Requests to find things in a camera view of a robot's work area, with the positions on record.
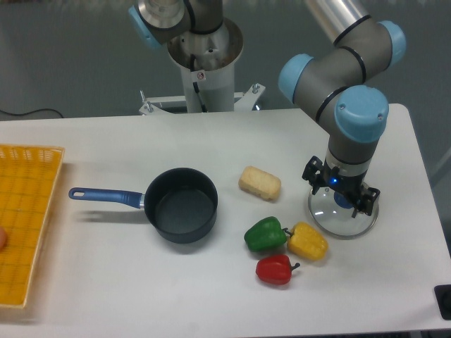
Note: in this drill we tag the orange object in basket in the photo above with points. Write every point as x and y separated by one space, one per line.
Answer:
3 237

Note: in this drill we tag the red toy pepper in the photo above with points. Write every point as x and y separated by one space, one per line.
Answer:
276 269

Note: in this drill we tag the beige toy bread block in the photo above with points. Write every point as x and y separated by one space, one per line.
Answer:
260 183

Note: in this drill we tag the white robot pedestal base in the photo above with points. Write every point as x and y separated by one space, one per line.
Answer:
207 69

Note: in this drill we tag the green toy pepper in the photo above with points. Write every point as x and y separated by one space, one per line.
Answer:
266 234

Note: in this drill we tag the yellow toy pepper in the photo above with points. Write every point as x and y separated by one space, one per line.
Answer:
306 242

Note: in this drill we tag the dark saucepan blue handle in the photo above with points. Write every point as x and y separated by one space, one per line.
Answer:
180 203

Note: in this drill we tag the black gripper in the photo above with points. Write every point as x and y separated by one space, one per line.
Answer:
349 186

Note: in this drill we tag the black device at table edge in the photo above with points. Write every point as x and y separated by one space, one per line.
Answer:
443 297

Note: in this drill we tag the glass pot lid blue knob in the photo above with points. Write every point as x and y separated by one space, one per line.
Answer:
333 214

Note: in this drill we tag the yellow woven basket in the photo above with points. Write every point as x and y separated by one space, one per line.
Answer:
29 175

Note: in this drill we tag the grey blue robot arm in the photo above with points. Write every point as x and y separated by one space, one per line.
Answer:
332 91

